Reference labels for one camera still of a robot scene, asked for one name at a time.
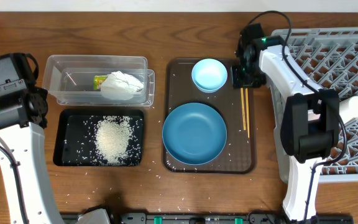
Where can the light blue bowl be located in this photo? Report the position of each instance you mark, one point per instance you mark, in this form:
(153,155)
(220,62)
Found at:
(209,75)

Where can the green yellow snack wrapper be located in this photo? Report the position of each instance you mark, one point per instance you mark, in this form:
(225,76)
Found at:
(98,80)

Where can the white tissue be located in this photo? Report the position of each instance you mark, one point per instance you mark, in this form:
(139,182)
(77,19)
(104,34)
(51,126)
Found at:
(120,86)

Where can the black plastic tray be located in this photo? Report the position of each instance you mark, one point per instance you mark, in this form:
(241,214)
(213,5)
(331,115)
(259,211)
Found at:
(66,114)

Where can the clear plastic bin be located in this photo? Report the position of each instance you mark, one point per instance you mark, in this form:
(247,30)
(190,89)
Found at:
(69,78)

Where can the dark blue plate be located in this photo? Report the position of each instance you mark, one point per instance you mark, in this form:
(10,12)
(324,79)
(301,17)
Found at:
(194,134)

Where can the small white cup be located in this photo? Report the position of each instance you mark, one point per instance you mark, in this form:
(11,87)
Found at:
(348,109)

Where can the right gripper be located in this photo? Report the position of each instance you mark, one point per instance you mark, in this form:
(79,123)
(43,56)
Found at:
(238,81)

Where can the wooden chopstick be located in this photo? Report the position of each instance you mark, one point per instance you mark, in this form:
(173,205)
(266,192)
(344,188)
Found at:
(243,110)
(247,112)

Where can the grey dishwasher rack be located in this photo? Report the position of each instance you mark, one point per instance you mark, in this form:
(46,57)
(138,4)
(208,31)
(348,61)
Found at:
(330,57)

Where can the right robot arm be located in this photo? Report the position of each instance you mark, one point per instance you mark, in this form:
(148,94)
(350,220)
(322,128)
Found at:
(310,121)

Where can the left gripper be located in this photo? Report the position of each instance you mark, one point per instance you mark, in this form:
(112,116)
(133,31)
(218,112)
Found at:
(41,93)

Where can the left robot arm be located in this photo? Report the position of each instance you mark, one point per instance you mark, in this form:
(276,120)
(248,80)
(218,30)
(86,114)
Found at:
(22,154)

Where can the white rice pile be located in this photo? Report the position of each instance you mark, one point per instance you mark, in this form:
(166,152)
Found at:
(103,141)

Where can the brown serving tray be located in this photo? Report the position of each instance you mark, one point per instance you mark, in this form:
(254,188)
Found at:
(239,154)

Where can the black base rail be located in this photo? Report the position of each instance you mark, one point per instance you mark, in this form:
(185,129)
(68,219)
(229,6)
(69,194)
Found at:
(102,214)

